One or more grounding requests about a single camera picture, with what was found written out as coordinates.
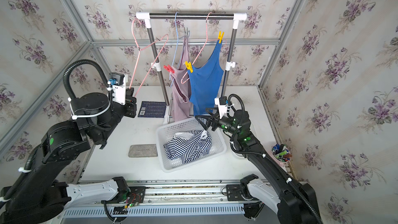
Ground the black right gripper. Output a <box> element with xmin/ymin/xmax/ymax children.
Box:
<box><xmin>197</xmin><ymin>106</ymin><xmax>242</xmax><ymax>139</ymax></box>

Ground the pink tank top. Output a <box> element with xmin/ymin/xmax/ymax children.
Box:
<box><xmin>171</xmin><ymin>36</ymin><xmax>192</xmax><ymax>122</ymax></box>

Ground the blue white striped tank top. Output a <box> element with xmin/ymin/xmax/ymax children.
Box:
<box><xmin>163</xmin><ymin>130</ymin><xmax>212</xmax><ymax>164</ymax></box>

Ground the light blue wire hanger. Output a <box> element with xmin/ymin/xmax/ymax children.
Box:
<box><xmin>170</xmin><ymin>11</ymin><xmax>180</xmax><ymax>87</ymax></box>

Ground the red clothespin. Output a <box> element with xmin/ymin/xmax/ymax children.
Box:
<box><xmin>163</xmin><ymin>65</ymin><xmax>175</xmax><ymax>74</ymax></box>

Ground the pink wire hanger striped top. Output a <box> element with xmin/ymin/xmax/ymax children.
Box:
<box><xmin>129</xmin><ymin>17</ymin><xmax>169</xmax><ymax>97</ymax></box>

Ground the grey clothespin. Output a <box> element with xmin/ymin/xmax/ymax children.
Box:
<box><xmin>184</xmin><ymin>28</ymin><xmax>190</xmax><ymax>38</ymax></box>

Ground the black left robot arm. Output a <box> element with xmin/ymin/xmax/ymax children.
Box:
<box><xmin>1</xmin><ymin>59</ymin><xmax>137</xmax><ymax>224</ymax></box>

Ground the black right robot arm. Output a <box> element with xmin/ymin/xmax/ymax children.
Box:
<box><xmin>195</xmin><ymin>94</ymin><xmax>323</xmax><ymax>224</ymax></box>

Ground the white plastic tray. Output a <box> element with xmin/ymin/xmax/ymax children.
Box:
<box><xmin>228</xmin><ymin>124</ymin><xmax>249</xmax><ymax>159</ymax></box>

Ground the white perforated plastic basket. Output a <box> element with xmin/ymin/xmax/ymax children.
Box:
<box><xmin>156</xmin><ymin>118</ymin><xmax>227</xmax><ymax>173</ymax></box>

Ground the grey rectangular sponge pad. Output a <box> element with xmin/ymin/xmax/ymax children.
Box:
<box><xmin>128</xmin><ymin>144</ymin><xmax>158</xmax><ymax>158</ymax></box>

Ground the yellow lower clothespin blue top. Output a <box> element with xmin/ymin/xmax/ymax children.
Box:
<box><xmin>184</xmin><ymin>61</ymin><xmax>193</xmax><ymax>73</ymax></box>

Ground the yellow clothespin blue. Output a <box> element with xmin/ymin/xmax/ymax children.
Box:
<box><xmin>218</xmin><ymin>31</ymin><xmax>224</xmax><ymax>43</ymax></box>
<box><xmin>184</xmin><ymin>61</ymin><xmax>193</xmax><ymax>73</ymax></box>

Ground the pink pen cup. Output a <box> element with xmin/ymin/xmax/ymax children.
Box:
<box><xmin>271</xmin><ymin>144</ymin><xmax>292</xmax><ymax>166</ymax></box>

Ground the yellow upper clothespin blue top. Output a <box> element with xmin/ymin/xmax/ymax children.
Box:
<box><xmin>218</xmin><ymin>31</ymin><xmax>224</xmax><ymax>43</ymax></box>

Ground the white metal clothes rack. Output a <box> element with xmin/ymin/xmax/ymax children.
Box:
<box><xmin>136</xmin><ymin>12</ymin><xmax>247</xmax><ymax>111</ymax></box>

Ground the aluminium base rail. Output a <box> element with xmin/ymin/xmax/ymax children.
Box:
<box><xmin>54</xmin><ymin>178</ymin><xmax>315</xmax><ymax>220</ymax></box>

